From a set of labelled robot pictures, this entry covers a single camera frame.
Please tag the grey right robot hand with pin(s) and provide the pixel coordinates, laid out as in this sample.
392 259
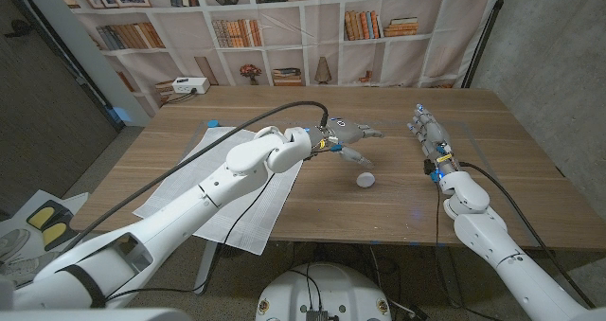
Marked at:
433 134

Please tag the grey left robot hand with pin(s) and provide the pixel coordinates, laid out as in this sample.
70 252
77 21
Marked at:
343 131

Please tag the white cloth napkin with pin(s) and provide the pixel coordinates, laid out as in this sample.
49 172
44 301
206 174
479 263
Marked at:
255 212

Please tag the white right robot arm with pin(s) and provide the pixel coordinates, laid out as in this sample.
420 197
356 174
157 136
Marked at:
483 231

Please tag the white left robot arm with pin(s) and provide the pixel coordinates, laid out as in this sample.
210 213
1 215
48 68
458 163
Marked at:
189 207

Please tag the blue cylinder block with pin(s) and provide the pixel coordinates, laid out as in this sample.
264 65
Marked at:
213 123

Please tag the printed bookshelf backdrop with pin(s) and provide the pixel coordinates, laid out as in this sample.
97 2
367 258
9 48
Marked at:
322 51

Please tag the black backdrop stand pole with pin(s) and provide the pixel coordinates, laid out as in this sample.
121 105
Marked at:
487 32

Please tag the dark grey table leg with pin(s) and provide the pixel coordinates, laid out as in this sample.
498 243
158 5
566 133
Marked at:
450 273

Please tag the white robot torso base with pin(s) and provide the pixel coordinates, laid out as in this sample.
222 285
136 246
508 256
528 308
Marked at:
326 288

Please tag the white power strip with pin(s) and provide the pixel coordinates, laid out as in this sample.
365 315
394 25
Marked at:
190 85

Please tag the white table leg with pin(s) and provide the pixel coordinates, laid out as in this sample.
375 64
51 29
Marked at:
207 264

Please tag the black yellow foot pedal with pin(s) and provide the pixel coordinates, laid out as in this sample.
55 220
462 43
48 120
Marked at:
52 224

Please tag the white floor sheet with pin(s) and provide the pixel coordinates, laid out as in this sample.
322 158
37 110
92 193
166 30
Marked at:
28 207

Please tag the grey sneaker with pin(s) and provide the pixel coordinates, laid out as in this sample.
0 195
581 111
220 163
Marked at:
21 269

